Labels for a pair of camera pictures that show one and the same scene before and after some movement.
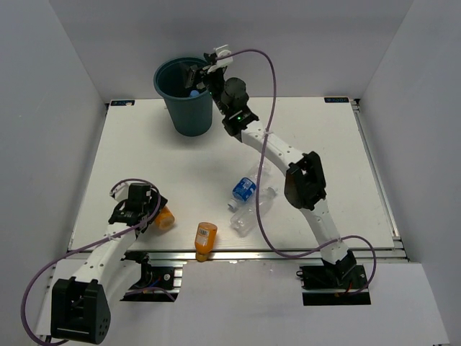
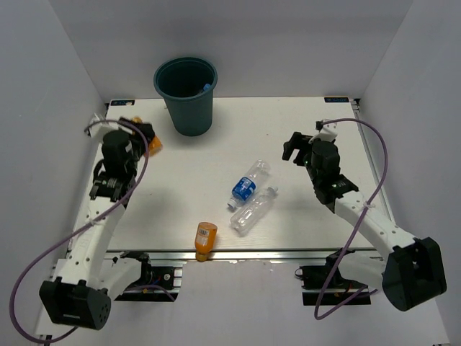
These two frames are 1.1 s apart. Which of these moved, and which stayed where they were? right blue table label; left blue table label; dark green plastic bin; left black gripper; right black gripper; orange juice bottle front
Moved: right black gripper; left black gripper
Stayed: right blue table label; orange juice bottle front; left blue table label; dark green plastic bin
